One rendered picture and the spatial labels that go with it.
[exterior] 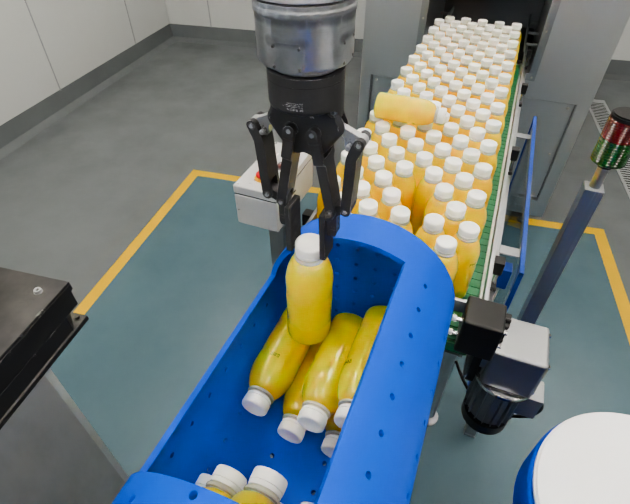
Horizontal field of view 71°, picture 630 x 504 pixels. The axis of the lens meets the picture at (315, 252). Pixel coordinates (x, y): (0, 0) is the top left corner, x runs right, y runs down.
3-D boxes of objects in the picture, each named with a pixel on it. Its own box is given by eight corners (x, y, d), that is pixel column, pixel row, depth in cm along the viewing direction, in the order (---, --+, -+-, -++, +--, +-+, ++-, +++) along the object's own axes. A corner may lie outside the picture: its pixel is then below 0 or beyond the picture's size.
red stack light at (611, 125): (601, 142, 84) (611, 123, 81) (599, 127, 88) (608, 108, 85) (640, 149, 82) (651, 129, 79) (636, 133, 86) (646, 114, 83)
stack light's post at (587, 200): (463, 434, 166) (584, 189, 92) (465, 424, 169) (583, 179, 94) (474, 438, 165) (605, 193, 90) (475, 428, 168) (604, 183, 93)
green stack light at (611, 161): (590, 165, 87) (601, 142, 84) (589, 150, 91) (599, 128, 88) (627, 172, 85) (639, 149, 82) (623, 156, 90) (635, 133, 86)
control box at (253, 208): (238, 222, 99) (232, 183, 93) (276, 176, 113) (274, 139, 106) (278, 233, 97) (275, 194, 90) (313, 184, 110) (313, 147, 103)
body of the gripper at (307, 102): (246, 69, 40) (256, 159, 47) (334, 83, 38) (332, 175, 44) (282, 43, 45) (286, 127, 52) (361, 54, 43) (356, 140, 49)
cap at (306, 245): (330, 249, 59) (330, 239, 57) (314, 266, 56) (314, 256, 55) (305, 239, 60) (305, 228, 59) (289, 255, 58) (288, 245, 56)
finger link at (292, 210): (290, 209, 52) (284, 207, 53) (291, 252, 57) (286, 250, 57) (300, 195, 55) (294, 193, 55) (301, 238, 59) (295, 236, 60)
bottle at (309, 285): (338, 324, 70) (344, 246, 59) (316, 354, 66) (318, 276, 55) (302, 306, 72) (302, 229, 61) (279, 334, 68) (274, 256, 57)
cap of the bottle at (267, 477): (263, 500, 47) (271, 484, 49) (288, 504, 45) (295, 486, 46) (239, 480, 46) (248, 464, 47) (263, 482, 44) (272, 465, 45)
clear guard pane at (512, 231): (467, 390, 129) (519, 273, 96) (494, 229, 182) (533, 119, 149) (469, 391, 129) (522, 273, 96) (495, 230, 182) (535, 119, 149)
